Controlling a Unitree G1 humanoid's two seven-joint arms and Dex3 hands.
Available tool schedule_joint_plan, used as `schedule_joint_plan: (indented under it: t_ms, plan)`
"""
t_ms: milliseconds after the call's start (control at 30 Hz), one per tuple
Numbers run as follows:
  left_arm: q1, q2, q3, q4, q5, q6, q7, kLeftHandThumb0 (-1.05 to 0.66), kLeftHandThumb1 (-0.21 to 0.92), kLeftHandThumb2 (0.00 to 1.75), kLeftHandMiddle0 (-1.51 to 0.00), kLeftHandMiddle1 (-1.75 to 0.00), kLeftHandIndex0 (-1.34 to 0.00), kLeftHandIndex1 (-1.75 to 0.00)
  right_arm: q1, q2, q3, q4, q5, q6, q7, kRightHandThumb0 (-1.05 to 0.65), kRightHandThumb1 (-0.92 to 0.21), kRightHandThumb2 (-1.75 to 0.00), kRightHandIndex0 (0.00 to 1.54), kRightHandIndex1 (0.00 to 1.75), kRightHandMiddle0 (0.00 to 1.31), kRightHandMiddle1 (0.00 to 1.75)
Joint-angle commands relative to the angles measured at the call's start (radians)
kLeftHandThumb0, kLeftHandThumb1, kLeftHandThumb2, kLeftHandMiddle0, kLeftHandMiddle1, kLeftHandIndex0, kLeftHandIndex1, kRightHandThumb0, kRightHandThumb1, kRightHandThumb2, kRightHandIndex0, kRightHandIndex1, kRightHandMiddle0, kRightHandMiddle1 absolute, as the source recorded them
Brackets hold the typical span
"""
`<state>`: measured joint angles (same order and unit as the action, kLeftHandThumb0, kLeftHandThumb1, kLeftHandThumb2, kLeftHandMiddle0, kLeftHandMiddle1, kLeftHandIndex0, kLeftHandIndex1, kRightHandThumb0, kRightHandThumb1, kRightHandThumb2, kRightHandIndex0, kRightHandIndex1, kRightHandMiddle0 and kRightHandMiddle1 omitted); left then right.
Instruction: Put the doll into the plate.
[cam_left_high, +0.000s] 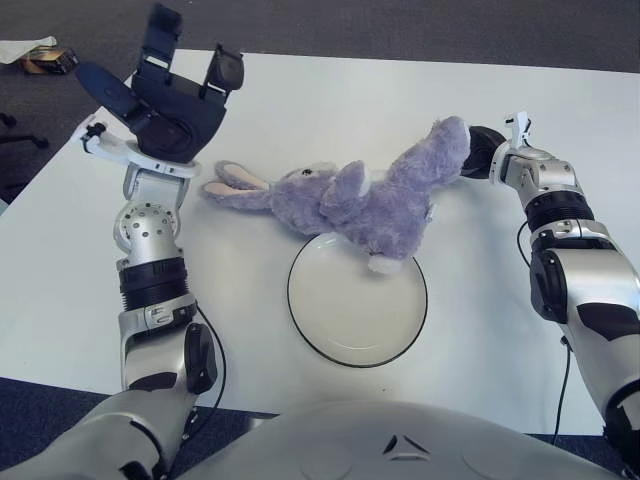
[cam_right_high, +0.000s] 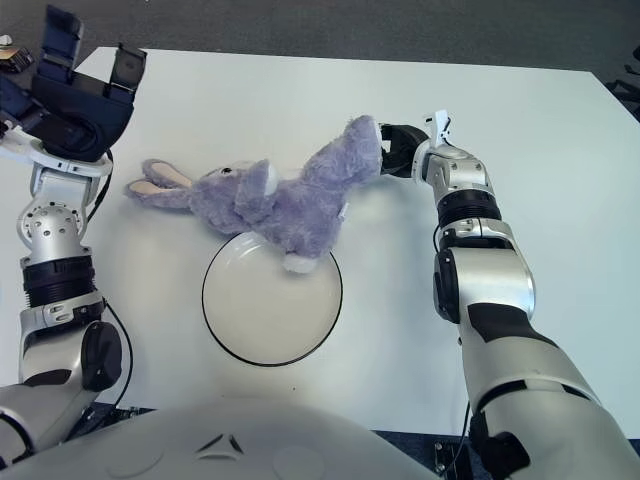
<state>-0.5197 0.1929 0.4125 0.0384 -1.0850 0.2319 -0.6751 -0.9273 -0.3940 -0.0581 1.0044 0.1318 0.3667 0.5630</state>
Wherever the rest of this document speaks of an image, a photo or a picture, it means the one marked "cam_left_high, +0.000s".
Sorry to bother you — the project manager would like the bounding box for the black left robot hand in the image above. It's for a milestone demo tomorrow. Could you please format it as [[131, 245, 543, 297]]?
[[74, 2, 246, 165]]

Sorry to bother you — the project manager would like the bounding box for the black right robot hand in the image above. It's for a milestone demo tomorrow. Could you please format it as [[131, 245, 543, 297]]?
[[459, 125, 506, 180]]

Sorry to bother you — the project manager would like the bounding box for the purple plush bear doll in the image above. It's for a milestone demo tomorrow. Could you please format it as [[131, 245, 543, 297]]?
[[201, 115, 472, 275]]

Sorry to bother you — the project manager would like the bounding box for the white plate with black rim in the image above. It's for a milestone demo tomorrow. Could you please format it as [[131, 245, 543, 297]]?
[[287, 232, 429, 370]]

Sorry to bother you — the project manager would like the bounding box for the white right wrist connector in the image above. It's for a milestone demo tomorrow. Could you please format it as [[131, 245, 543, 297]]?
[[502, 110, 534, 150]]

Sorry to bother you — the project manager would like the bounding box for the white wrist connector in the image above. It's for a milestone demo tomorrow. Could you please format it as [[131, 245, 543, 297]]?
[[502, 110, 534, 150], [74, 113, 132, 162]]

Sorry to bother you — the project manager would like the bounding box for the white left wrist connector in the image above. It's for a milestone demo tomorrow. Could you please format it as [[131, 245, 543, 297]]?
[[74, 113, 132, 162]]

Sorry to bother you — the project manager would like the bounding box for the black and yellow box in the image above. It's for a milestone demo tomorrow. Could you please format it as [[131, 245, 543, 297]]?
[[22, 45, 79, 75]]

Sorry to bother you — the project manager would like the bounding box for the black office chair base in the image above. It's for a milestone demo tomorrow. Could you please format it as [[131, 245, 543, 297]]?
[[0, 113, 50, 150]]

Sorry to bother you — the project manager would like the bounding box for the white crumpled cloth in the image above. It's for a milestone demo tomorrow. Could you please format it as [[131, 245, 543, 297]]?
[[0, 35, 59, 65]]

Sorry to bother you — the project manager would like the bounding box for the grey robot torso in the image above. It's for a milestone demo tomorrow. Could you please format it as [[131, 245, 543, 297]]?
[[189, 399, 631, 480]]

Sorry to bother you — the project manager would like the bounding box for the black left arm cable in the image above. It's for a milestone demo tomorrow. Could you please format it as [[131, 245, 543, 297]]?
[[192, 304, 227, 436]]

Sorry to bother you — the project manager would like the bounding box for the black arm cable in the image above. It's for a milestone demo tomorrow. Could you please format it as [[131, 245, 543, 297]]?
[[517, 219, 574, 446], [192, 304, 227, 436]]

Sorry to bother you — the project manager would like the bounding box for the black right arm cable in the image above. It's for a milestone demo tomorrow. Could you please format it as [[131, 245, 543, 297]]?
[[517, 219, 574, 446]]

